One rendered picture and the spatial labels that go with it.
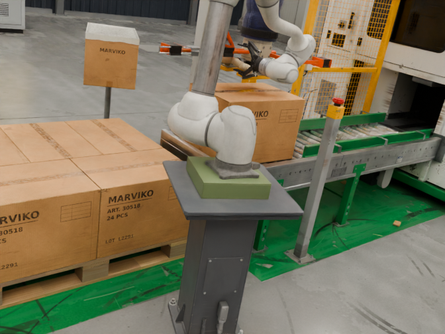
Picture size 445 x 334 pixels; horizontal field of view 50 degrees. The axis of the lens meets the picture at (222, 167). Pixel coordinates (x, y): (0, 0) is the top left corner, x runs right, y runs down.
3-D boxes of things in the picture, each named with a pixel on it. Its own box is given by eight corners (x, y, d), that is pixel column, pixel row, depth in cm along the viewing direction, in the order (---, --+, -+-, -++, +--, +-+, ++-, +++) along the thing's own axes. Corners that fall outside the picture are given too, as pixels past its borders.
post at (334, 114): (298, 252, 311) (336, 103, 274) (306, 257, 306) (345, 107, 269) (291, 254, 306) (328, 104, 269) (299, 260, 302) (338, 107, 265)
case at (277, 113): (253, 138, 339) (263, 82, 324) (292, 158, 311) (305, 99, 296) (181, 144, 303) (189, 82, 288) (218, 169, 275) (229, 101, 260)
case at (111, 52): (85, 68, 427) (87, 22, 412) (131, 73, 437) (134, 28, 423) (83, 85, 373) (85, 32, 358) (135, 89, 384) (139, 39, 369)
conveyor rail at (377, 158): (430, 157, 413) (436, 136, 406) (435, 159, 410) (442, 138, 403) (222, 200, 270) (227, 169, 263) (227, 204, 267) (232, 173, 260)
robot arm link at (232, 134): (242, 168, 192) (251, 115, 184) (203, 156, 199) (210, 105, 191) (257, 158, 206) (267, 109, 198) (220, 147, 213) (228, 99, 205)
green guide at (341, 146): (426, 137, 413) (429, 127, 410) (437, 141, 406) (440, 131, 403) (301, 157, 315) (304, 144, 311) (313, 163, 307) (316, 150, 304)
